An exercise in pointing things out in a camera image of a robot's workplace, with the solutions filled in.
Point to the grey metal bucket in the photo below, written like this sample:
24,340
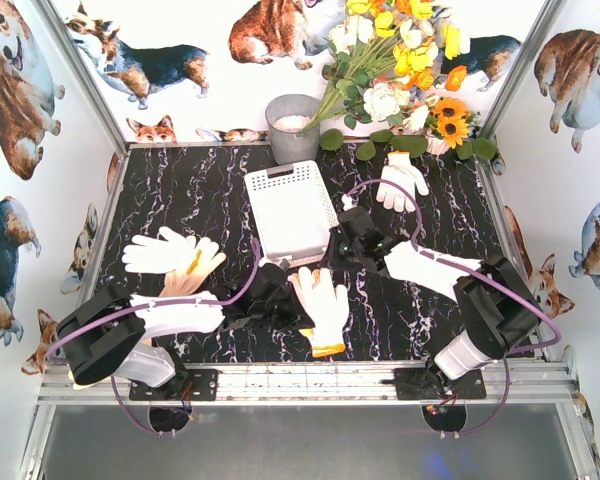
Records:
292,135

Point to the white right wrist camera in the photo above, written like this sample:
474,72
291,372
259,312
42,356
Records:
348,202

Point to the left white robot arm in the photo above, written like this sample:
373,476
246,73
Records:
107,336

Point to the white knit glove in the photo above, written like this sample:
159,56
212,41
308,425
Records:
170,251

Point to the artificial flower bouquet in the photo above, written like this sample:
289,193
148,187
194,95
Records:
401,63

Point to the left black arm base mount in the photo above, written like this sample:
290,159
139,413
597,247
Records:
194,384

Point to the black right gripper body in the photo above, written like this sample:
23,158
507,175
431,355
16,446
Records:
342,245

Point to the white perforated storage basket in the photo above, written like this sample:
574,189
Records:
293,212

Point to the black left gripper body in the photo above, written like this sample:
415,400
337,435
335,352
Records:
284,304

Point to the aluminium front rail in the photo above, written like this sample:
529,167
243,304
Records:
364,383

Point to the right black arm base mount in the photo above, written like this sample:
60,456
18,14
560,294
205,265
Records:
428,382

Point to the yellow palm glove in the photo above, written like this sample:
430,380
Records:
326,305

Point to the white glove by flowers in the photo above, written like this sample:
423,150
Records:
401,181

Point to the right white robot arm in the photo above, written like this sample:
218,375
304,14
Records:
498,310

